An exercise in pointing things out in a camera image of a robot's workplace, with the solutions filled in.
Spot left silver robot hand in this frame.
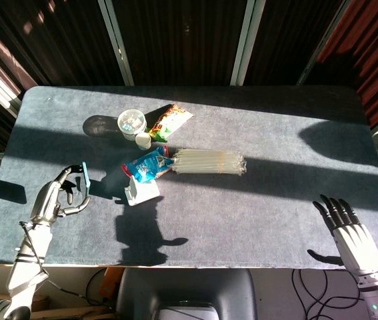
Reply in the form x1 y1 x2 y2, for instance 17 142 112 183
29 164 92 228

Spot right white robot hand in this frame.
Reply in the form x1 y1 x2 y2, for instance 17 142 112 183
307 194 378 279

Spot white box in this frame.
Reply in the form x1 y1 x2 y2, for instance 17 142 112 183
123 175 161 207

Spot blue snack bag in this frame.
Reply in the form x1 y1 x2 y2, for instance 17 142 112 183
121 144 177 185

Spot small white bottle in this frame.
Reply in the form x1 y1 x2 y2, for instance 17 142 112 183
135 131 152 151

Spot clear round plastic jar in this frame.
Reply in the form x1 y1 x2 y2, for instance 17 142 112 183
117 108 148 141

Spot blue-grey table cloth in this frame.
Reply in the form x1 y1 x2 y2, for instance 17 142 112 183
0 85 378 269

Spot green and red snack bag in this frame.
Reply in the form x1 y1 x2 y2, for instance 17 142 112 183
146 103 195 141

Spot bundle of clear plastic tubes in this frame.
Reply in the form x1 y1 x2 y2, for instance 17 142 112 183
171 148 247 176

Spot red-brown curtain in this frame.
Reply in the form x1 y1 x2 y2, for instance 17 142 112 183
316 0 378 129

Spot black floor cables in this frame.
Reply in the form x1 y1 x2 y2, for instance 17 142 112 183
291 268 367 320

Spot thin black cable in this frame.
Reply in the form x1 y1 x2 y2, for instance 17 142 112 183
46 267 117 307

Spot white partition post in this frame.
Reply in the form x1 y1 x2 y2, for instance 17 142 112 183
229 0 260 87
97 0 135 87
296 0 343 85

